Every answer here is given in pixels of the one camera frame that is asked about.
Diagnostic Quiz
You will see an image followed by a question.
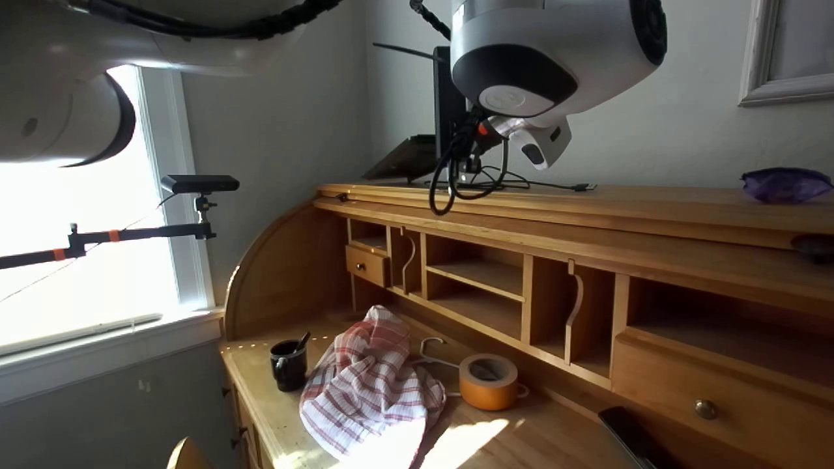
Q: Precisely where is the black computer keyboard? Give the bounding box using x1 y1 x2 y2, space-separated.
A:
365 135 436 182

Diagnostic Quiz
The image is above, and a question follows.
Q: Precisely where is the black cup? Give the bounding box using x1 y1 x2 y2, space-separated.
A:
271 342 309 392

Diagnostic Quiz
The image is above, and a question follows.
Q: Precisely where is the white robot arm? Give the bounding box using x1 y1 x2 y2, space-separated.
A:
0 0 668 168

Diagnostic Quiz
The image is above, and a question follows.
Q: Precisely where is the black keyboard cable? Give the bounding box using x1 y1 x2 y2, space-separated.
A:
427 119 595 218

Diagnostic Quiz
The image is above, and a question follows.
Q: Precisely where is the wooden roll-top desk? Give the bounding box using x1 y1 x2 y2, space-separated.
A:
219 182 834 469

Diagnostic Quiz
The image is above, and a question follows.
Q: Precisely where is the black camera on tripod arm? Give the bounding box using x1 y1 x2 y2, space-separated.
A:
0 173 243 274

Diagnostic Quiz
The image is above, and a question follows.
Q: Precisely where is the orange tape roll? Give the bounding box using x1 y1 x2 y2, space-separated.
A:
458 354 520 411

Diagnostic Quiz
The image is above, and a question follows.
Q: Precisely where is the white plastic hanger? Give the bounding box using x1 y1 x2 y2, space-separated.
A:
418 336 458 371

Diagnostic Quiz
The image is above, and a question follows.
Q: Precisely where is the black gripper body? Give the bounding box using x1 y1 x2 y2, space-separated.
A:
432 48 501 174

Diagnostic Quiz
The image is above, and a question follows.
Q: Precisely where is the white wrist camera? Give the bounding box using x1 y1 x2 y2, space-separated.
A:
507 119 572 170

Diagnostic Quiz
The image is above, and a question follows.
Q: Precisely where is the wooden chair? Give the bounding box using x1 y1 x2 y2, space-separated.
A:
168 437 211 469

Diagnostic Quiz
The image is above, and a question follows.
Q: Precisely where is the red white checkered cloth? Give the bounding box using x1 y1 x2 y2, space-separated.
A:
301 306 447 469

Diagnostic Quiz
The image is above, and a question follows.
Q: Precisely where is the white picture frame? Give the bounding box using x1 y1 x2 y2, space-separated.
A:
739 0 834 108

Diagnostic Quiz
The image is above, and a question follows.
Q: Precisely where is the purple object on desk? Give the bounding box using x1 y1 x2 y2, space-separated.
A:
741 168 834 203

